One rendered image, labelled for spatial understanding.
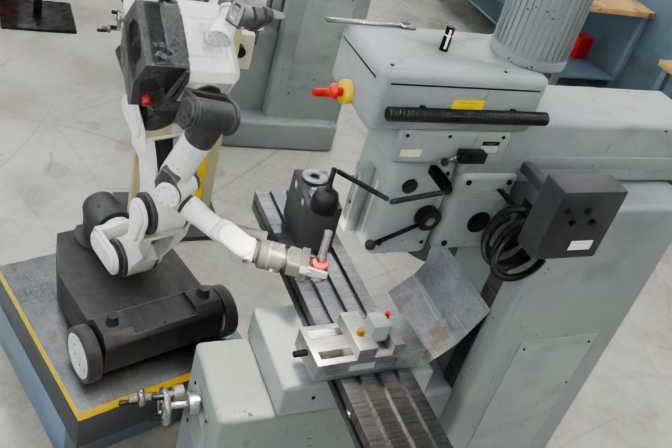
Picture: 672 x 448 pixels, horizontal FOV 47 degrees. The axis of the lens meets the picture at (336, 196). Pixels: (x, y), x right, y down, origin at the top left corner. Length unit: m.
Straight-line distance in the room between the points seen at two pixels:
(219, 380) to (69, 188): 2.18
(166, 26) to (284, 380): 1.05
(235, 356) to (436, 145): 0.99
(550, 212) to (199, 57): 1.01
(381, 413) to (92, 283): 1.25
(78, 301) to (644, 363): 2.94
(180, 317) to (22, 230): 1.45
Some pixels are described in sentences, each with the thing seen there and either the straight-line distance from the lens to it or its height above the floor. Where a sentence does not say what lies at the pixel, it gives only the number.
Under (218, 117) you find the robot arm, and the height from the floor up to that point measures 1.53.
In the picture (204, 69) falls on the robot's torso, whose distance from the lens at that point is 2.18.
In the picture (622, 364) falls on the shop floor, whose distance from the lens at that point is 4.43.
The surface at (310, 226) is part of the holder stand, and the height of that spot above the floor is 1.08.
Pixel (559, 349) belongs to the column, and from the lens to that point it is 2.63.
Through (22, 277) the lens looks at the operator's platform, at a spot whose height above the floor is 0.40.
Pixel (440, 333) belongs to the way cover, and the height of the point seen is 0.97.
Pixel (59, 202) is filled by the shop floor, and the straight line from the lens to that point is 4.29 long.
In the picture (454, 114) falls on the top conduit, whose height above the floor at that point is 1.80.
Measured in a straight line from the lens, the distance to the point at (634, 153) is 2.38.
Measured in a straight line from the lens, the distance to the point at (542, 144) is 2.14.
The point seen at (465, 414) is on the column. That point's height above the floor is 0.72.
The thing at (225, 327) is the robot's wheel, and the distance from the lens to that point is 2.97.
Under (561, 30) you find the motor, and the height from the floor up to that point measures 2.00.
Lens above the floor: 2.58
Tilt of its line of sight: 33 degrees down
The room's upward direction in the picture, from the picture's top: 17 degrees clockwise
